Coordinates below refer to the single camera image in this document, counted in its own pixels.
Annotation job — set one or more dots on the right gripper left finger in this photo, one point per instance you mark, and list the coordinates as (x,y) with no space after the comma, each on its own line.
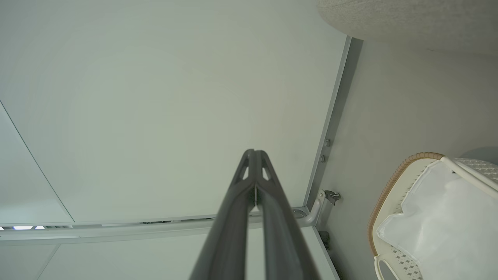
(229,225)

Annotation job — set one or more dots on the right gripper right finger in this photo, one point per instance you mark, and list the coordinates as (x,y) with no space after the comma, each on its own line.
(282,233)

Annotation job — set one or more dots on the grey fabric sofa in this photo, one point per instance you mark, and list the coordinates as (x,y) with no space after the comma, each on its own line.
(412,19)

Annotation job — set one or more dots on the black caster wheel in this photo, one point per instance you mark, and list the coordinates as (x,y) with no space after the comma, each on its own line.
(333,196)

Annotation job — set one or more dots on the white laundry basket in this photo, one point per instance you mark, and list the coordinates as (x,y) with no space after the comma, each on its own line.
(393,182)

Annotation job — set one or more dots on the white fabric basket liner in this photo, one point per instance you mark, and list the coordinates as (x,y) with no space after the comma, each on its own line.
(443,225)

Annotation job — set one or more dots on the grey aluminium partition rail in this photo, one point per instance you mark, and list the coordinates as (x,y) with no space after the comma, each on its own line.
(330,116)

